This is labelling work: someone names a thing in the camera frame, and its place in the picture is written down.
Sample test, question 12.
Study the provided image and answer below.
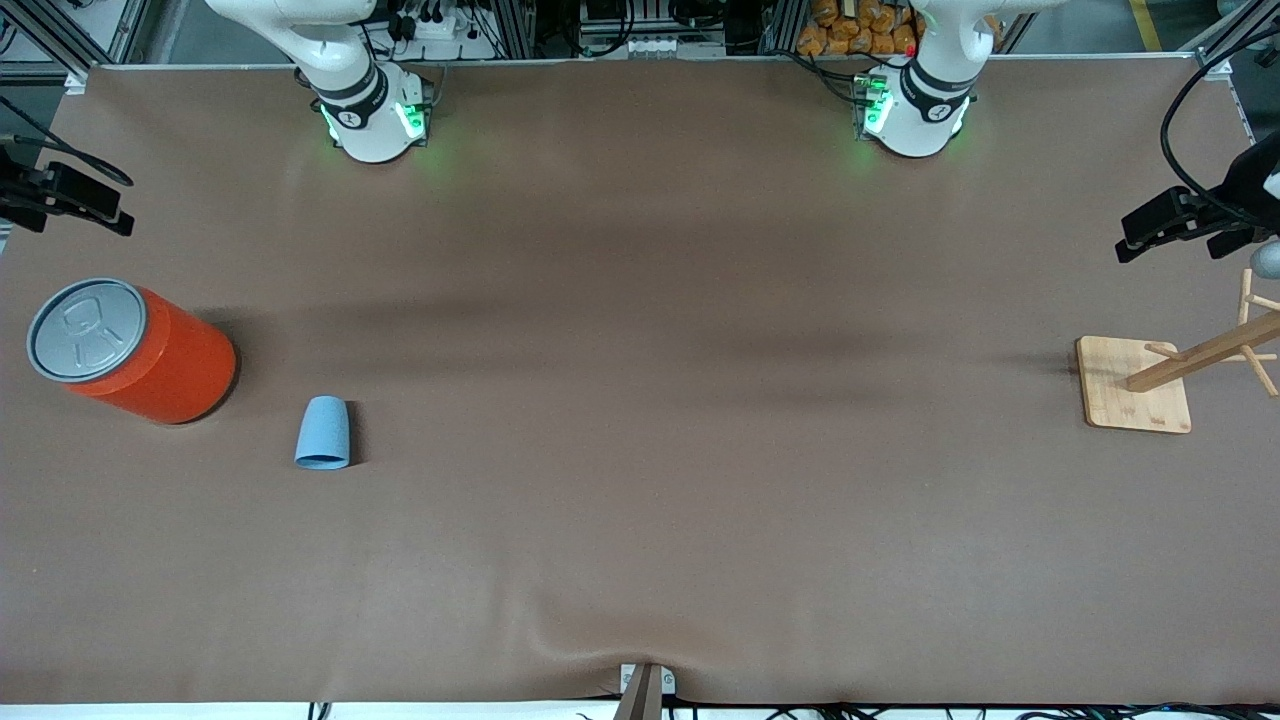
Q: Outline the light blue plastic cup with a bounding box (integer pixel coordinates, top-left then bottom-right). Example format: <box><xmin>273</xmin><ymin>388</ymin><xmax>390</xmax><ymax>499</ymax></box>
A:
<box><xmin>294</xmin><ymin>396</ymin><xmax>353</xmax><ymax>471</ymax></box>

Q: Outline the wooden cup rack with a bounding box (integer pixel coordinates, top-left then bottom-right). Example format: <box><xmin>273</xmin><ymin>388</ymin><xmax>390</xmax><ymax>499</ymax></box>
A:
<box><xmin>1076</xmin><ymin>268</ymin><xmax>1280</xmax><ymax>435</ymax></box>

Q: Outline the orange can with grey lid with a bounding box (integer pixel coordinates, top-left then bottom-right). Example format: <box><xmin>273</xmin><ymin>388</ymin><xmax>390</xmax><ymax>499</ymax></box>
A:
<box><xmin>27</xmin><ymin>277</ymin><xmax>240</xmax><ymax>427</ymax></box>

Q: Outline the orange snack bag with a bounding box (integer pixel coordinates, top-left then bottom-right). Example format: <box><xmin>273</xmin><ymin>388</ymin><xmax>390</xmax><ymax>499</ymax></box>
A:
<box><xmin>797</xmin><ymin>0</ymin><xmax>1001</xmax><ymax>57</ymax></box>

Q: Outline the power strip with black plugs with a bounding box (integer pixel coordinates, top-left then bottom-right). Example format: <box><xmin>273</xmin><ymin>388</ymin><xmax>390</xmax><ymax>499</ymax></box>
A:
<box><xmin>385</xmin><ymin>0</ymin><xmax>501</xmax><ymax>61</ymax></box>

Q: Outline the white power strip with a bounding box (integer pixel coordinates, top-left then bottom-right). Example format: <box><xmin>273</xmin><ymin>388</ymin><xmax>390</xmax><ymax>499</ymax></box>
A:
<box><xmin>580</xmin><ymin>36</ymin><xmax>727</xmax><ymax>60</ymax></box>

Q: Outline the brown table mat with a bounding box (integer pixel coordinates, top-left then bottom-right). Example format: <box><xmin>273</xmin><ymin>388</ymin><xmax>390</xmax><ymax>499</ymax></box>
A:
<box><xmin>0</xmin><ymin>55</ymin><xmax>1280</xmax><ymax>707</ymax></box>

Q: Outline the aluminium frame post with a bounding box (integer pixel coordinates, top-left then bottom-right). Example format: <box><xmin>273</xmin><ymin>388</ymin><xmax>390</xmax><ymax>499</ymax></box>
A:
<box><xmin>497</xmin><ymin>0</ymin><xmax>537</xmax><ymax>59</ymax></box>
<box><xmin>762</xmin><ymin>0</ymin><xmax>807</xmax><ymax>56</ymax></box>

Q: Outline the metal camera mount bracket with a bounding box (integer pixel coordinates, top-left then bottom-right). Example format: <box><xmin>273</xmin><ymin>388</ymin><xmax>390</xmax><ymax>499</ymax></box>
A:
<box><xmin>612</xmin><ymin>662</ymin><xmax>677</xmax><ymax>720</ymax></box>

